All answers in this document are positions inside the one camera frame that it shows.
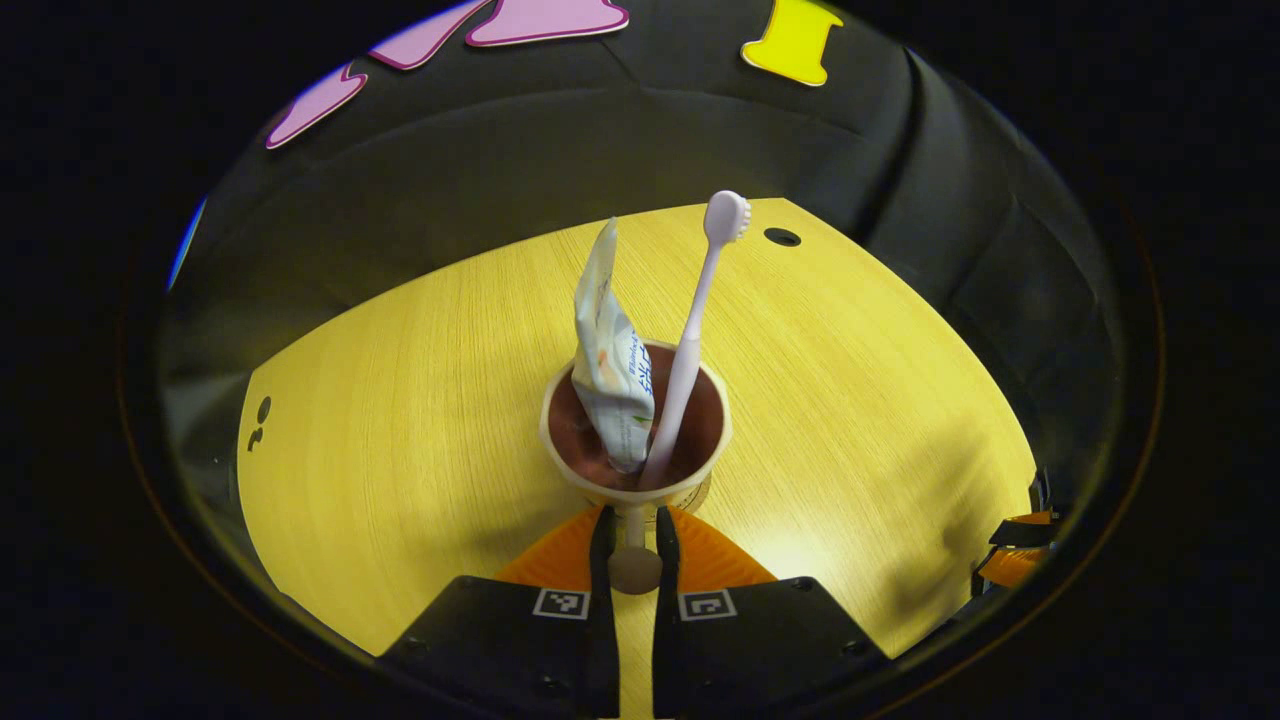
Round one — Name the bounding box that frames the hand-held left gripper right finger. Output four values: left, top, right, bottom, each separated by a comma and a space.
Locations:
652, 505, 889, 720

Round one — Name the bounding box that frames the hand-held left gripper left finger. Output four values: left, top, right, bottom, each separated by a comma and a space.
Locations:
385, 505, 621, 720

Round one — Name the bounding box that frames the beige cup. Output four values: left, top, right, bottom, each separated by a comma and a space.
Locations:
540, 340, 733, 597

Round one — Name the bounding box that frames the white toothpaste tube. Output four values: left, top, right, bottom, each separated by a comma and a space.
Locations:
573, 218, 657, 473

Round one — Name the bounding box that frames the white toothbrush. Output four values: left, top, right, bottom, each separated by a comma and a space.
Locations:
638, 190, 752, 491

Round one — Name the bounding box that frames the wooden desktop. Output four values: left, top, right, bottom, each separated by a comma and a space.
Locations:
237, 197, 1038, 720

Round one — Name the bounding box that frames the black backdrop cloth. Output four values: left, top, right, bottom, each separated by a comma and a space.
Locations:
160, 0, 1123, 506

